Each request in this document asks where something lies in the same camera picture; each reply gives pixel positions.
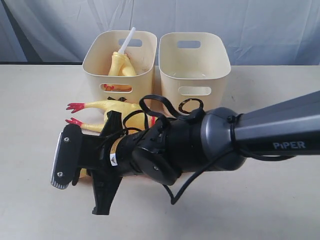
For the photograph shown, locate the white backdrop curtain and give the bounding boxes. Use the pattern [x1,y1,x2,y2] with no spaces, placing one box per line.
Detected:
[0,0,320,65]

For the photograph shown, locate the whole rubber chicken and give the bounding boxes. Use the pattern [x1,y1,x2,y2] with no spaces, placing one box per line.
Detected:
[79,168,91,179]
[65,99,157,132]

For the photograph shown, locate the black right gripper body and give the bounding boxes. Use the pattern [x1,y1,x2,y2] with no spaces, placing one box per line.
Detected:
[79,118,208,186]

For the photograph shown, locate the severed rubber chicken head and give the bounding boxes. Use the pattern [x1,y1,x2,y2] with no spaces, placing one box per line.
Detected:
[108,27,137,77]

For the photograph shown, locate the cream bin marked O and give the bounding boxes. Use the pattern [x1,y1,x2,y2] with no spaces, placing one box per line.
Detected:
[158,32,231,112]

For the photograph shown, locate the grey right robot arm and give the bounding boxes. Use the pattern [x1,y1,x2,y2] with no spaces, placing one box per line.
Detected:
[80,92,320,215]

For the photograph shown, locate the cream bin marked X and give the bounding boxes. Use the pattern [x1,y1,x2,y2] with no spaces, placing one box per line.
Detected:
[82,30,157,104]

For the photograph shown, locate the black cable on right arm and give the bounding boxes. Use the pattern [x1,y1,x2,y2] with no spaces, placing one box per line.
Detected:
[98,94,298,206]

